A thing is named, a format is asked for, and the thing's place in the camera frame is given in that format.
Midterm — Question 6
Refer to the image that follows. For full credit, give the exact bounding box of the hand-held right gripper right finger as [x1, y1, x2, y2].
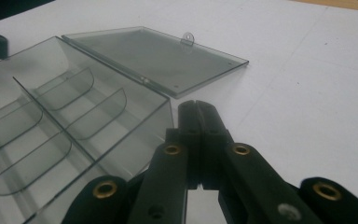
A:
[195, 100, 235, 191]

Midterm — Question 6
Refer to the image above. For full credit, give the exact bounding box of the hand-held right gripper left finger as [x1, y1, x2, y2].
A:
[165, 99, 204, 190]

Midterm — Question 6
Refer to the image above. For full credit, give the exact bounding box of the transparent grey plastic box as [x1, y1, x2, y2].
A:
[0, 25, 250, 224]

